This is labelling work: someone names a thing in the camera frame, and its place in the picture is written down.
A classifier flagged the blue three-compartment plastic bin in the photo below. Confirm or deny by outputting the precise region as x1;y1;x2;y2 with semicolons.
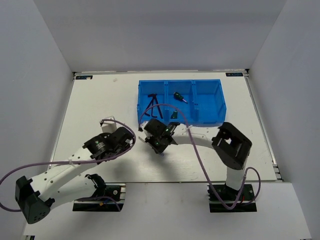
137;79;227;127

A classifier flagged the red blue handled screwdriver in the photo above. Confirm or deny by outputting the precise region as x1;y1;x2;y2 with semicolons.
138;136;164;157

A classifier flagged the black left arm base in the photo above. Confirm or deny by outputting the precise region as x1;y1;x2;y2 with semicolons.
72;183;126;213

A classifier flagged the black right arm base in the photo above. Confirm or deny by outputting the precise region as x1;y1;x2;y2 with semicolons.
207;184;257;213

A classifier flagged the left corner label sticker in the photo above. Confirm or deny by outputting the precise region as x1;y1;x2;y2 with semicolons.
75;75;93;80

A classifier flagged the corner label sticker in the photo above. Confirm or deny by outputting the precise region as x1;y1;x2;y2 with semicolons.
225;72;244;77
75;75;93;80

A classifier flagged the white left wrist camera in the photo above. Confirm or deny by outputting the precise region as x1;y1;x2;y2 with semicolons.
99;115;117;134

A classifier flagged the small brown hex key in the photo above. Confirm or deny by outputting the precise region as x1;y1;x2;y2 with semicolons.
145;94;156;118

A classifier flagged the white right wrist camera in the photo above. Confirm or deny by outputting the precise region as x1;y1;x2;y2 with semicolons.
138;121;149;136

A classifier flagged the medium brown hex key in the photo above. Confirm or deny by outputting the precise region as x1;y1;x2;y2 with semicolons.
145;97;157;118

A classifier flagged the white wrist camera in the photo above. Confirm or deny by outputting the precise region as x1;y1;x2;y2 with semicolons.
138;121;149;136
99;115;117;134

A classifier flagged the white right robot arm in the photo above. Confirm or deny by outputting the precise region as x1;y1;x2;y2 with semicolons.
141;119;252;200

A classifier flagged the large brown hex key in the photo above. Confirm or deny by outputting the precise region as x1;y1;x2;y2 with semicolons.
151;93;163;119

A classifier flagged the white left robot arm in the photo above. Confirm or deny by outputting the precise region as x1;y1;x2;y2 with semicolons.
15;127;135;224

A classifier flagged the right corner label sticker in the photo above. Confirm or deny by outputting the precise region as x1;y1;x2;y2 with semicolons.
225;72;244;77

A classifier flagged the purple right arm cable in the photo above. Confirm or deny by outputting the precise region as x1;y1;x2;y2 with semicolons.
138;103;261;210

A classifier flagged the green stubby screwdriver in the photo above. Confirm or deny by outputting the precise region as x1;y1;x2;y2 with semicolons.
173;92;188;104
170;110;178;120

